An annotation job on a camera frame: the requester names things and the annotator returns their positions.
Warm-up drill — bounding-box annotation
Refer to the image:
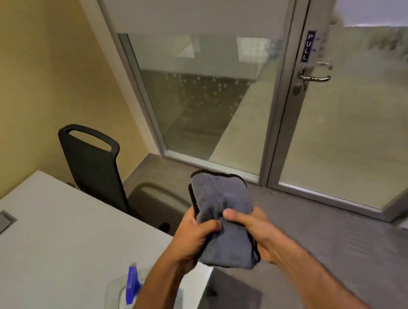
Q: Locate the silver glass door handle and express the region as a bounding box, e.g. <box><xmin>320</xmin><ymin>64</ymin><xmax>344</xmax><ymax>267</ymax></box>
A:
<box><xmin>297</xmin><ymin>65</ymin><xmax>333</xmax><ymax>92</ymax></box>

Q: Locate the clear plastic container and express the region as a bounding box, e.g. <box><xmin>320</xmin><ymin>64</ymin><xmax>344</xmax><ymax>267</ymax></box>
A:
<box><xmin>99</xmin><ymin>269</ymin><xmax>186</xmax><ymax>309</ymax></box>

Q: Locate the person's left hand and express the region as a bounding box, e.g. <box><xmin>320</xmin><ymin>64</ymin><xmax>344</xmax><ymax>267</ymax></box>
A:
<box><xmin>160</xmin><ymin>205</ymin><xmax>228</xmax><ymax>276</ymax></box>

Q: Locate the glass door with metal frame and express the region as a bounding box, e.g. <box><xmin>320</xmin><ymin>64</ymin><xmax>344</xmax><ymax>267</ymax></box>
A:
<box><xmin>243</xmin><ymin>0</ymin><xmax>408</xmax><ymax>238</ymax></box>

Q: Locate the grey orange microfibre cloth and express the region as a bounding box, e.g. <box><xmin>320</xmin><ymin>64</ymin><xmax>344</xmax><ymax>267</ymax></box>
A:
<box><xmin>185</xmin><ymin>163</ymin><xmax>263</xmax><ymax>277</ymax></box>

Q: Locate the fixed glass partition panel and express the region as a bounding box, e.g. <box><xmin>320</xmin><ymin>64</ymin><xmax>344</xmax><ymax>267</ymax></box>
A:
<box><xmin>93</xmin><ymin>0</ymin><xmax>333</xmax><ymax>202</ymax></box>

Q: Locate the blue spray bottle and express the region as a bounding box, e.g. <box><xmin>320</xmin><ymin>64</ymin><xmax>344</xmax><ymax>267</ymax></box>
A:
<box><xmin>121</xmin><ymin>264</ymin><xmax>146</xmax><ymax>307</ymax></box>

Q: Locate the person's right hand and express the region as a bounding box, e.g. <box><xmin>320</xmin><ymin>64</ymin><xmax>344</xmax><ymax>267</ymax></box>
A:
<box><xmin>221</xmin><ymin>200</ymin><xmax>298</xmax><ymax>272</ymax></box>

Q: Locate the black office chair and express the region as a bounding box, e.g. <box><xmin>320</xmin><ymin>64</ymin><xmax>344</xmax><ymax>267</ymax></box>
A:
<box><xmin>56</xmin><ymin>110</ymin><xmax>196</xmax><ymax>247</ymax></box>

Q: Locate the blue PULL sign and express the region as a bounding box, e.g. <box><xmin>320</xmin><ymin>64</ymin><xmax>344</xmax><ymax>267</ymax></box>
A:
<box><xmin>297</xmin><ymin>29</ymin><xmax>321</xmax><ymax>64</ymax></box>

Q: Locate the person's left forearm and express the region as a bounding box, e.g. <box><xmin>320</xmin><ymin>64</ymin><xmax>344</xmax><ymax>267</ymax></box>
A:
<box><xmin>99</xmin><ymin>248</ymin><xmax>210</xmax><ymax>309</ymax></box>

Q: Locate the person's right forearm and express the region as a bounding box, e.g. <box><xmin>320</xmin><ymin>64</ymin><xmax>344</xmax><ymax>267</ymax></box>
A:
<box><xmin>271</xmin><ymin>230</ymin><xmax>377</xmax><ymax>309</ymax></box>

